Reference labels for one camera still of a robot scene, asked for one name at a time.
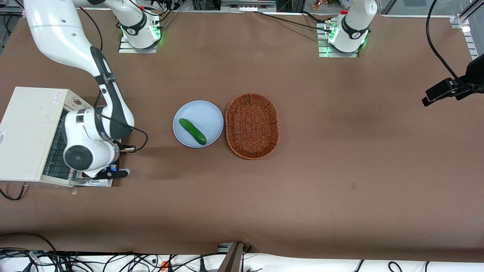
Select black arched floor cable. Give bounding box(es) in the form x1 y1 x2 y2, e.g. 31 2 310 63
0 232 58 254

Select brown paper table cover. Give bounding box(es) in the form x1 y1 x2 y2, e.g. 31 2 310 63
0 8 484 263

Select white toaster oven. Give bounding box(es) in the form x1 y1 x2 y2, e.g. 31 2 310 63
0 87 94 188

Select black oven power cord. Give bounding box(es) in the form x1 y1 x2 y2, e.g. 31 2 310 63
0 182 28 201

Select brown wicker basket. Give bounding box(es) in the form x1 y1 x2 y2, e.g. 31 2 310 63
225 93 280 160

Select left arm gripper black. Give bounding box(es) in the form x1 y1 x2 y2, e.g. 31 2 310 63
422 54 484 107

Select black cable across table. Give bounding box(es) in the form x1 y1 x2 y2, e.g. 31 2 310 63
253 11 334 33

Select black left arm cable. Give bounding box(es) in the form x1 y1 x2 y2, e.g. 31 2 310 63
426 0 484 93

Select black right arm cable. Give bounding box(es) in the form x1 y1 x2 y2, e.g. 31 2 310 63
78 6 149 153

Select oven door with dark window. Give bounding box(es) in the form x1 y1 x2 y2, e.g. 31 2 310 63
70 166 114 188

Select light blue plate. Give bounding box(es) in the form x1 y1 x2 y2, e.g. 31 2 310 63
173 100 224 148

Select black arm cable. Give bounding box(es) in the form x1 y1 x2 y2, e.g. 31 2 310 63
78 6 149 153
426 0 484 93

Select green cucumber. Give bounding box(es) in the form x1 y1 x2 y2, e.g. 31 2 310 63
178 118 207 145

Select aluminium profile post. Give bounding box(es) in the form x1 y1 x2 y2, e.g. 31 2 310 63
217 242 245 272

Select aluminium frame bracket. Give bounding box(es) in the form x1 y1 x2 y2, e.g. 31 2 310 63
450 0 484 61

